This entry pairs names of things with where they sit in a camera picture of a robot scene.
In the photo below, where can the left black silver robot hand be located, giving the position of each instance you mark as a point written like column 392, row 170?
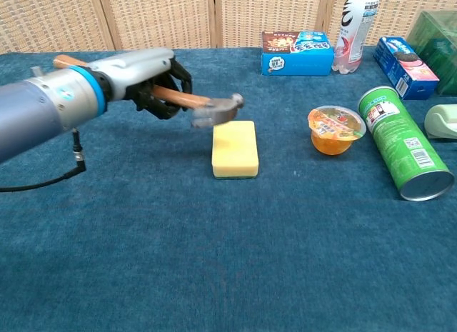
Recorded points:
column 139, row 69

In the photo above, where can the yellow sponge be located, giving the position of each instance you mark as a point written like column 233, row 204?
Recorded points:
column 235, row 150

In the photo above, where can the woven bamboo folding screen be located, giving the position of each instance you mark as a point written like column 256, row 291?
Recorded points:
column 160, row 18

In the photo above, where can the blue brown snack box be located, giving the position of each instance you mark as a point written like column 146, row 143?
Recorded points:
column 296, row 60

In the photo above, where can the dark blue table cloth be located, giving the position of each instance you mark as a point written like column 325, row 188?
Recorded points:
column 214, row 257

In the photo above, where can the orange jelly cup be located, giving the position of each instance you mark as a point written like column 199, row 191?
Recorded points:
column 333, row 132

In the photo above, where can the white pink drink bottle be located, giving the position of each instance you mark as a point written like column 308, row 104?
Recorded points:
column 351, row 43

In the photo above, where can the blue pink cookie box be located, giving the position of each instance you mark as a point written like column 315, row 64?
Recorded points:
column 407, row 73

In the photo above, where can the green chips can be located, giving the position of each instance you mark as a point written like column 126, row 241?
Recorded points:
column 403, row 150

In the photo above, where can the green transparent box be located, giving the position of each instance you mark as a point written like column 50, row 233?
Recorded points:
column 437, row 46

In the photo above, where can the pale green lint roller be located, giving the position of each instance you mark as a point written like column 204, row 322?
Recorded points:
column 442, row 123

